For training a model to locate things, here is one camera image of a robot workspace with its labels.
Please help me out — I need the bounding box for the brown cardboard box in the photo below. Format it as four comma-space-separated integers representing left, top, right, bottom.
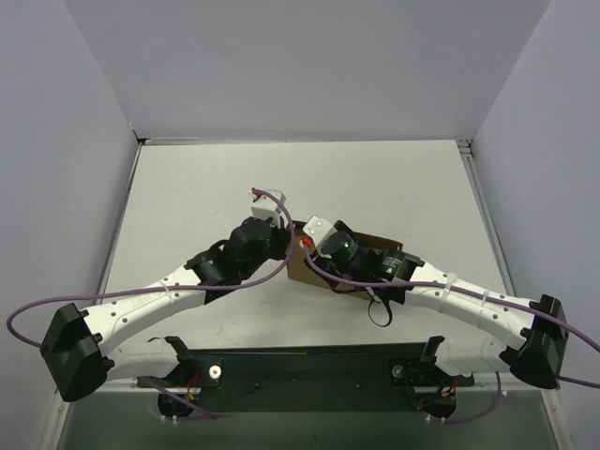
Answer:
286, 219, 404, 302

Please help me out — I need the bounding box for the right aluminium side rail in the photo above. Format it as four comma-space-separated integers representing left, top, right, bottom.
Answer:
457, 138, 538, 351

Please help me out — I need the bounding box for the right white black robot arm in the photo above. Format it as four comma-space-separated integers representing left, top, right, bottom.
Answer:
308, 221, 568, 389

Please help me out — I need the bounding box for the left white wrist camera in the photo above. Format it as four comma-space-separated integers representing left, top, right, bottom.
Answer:
250, 188, 285, 229

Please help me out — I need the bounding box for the left aluminium side rail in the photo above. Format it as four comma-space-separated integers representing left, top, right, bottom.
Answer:
97, 140, 145, 294

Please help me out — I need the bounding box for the aluminium front frame rail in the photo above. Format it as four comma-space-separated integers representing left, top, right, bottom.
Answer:
94, 373, 543, 394

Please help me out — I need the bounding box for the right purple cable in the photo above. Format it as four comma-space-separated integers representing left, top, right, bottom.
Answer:
303, 241, 600, 426

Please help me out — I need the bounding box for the purple cable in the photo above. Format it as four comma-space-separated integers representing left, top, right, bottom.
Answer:
7, 189, 296, 348
303, 241, 600, 426

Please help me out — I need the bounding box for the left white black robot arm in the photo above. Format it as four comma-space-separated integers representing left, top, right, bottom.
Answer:
39, 217, 295, 402

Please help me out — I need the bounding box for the aluminium side rail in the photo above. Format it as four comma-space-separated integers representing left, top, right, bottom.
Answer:
97, 140, 145, 294
457, 138, 538, 351

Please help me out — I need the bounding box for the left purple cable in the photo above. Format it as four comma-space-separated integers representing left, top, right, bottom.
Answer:
7, 189, 296, 348

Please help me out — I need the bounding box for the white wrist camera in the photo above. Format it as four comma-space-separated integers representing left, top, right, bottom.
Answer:
250, 188, 285, 229
302, 216, 338, 259

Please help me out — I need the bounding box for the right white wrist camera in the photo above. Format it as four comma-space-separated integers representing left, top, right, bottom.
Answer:
302, 216, 338, 259

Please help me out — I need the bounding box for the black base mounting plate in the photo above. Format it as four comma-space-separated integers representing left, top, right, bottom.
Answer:
138, 338, 474, 420

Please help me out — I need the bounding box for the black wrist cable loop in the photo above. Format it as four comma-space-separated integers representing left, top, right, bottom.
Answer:
367, 294, 394, 328

